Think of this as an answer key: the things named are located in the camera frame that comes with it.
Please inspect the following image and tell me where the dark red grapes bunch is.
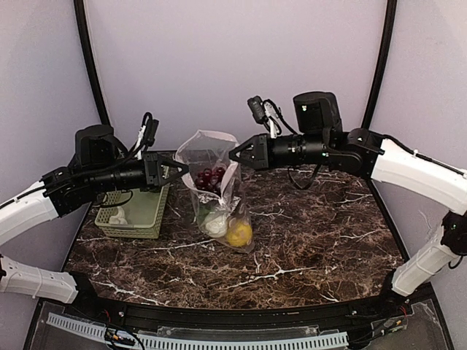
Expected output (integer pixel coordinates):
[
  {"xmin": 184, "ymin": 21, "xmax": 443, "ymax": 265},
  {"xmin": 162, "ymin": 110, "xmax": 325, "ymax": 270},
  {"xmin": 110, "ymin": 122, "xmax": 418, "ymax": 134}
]
[{"xmin": 194, "ymin": 166, "xmax": 225, "ymax": 195}]

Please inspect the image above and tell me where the white slotted cable duct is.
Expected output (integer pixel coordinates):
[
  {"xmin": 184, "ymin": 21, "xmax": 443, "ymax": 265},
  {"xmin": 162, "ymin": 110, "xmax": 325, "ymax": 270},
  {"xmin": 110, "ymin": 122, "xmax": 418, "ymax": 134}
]
[{"xmin": 46, "ymin": 312, "xmax": 350, "ymax": 350}]

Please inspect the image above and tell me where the black front table rail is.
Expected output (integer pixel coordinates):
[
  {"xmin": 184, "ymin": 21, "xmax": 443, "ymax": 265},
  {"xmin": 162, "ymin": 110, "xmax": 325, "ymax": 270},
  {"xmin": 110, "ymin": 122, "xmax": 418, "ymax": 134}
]
[{"xmin": 61, "ymin": 273, "xmax": 439, "ymax": 335}]

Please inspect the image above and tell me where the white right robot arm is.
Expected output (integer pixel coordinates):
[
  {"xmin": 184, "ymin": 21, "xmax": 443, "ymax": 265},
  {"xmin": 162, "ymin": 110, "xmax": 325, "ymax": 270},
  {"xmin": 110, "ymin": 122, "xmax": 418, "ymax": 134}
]
[{"xmin": 229, "ymin": 91, "xmax": 466, "ymax": 298}]

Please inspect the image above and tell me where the black frame post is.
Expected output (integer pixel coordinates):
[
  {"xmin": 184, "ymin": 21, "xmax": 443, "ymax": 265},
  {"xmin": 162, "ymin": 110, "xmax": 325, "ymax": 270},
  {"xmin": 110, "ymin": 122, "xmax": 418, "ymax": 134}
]
[
  {"xmin": 73, "ymin": 0, "xmax": 110, "ymax": 125},
  {"xmin": 361, "ymin": 0, "xmax": 398, "ymax": 129}
]

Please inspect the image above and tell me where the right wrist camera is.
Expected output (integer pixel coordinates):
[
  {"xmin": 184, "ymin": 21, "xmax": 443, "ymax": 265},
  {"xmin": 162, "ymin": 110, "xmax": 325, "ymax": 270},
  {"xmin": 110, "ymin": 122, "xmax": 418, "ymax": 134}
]
[{"xmin": 247, "ymin": 96, "xmax": 282, "ymax": 139}]

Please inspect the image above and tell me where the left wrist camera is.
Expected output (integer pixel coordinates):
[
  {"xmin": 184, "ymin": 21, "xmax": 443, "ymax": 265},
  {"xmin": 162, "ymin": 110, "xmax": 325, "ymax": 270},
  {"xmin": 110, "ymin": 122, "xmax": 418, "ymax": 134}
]
[{"xmin": 131, "ymin": 112, "xmax": 159, "ymax": 160}]

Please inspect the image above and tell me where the green leafy vegetable toy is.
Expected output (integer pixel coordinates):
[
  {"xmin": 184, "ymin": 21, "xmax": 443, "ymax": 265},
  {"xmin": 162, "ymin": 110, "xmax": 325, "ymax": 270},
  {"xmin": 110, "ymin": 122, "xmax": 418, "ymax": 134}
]
[{"xmin": 199, "ymin": 210, "xmax": 229, "ymax": 238}]

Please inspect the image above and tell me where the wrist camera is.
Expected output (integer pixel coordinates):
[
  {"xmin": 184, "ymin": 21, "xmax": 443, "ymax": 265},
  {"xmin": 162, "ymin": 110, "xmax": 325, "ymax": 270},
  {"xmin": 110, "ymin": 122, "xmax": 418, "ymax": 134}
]
[
  {"xmin": 131, "ymin": 112, "xmax": 159, "ymax": 160},
  {"xmin": 247, "ymin": 96, "xmax": 282, "ymax": 139}
]

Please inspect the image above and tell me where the black right frame post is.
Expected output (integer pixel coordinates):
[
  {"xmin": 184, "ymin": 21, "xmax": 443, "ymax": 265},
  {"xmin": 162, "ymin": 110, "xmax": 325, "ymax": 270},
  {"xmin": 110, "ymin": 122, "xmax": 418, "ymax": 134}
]
[{"xmin": 361, "ymin": 0, "xmax": 398, "ymax": 129}]

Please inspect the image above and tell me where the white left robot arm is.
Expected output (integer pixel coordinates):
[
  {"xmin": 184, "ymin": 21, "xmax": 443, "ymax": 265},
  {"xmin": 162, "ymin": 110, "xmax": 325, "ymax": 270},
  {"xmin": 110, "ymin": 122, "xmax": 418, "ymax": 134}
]
[{"xmin": 1, "ymin": 120, "xmax": 188, "ymax": 304}]

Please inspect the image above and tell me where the yellow lemon toy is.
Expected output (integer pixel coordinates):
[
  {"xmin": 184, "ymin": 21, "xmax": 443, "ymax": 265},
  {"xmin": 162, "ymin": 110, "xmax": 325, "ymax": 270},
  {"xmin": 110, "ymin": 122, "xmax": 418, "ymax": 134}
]
[{"xmin": 225, "ymin": 221, "xmax": 253, "ymax": 248}]

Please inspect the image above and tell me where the black left frame post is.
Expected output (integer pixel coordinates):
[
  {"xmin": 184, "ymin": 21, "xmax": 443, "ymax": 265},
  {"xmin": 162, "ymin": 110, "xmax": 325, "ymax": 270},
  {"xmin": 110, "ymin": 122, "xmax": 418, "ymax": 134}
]
[{"xmin": 73, "ymin": 0, "xmax": 110, "ymax": 125}]

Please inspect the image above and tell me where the clear zip top bag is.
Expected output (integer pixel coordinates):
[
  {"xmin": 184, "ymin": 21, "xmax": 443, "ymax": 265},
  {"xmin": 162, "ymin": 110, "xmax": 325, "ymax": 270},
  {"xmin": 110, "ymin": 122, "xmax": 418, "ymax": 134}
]
[{"xmin": 174, "ymin": 130, "xmax": 255, "ymax": 253}]

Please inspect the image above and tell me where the white garlic toy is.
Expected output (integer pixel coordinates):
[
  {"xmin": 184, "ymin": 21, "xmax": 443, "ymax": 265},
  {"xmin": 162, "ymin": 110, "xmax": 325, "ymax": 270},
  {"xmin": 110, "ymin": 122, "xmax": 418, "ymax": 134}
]
[{"xmin": 108, "ymin": 206, "xmax": 128, "ymax": 225}]

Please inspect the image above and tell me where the green perforated plastic basket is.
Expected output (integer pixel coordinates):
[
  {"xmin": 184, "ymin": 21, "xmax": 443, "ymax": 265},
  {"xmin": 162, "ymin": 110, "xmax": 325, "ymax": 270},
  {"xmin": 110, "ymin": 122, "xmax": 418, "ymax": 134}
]
[{"xmin": 94, "ymin": 185, "xmax": 169, "ymax": 239}]

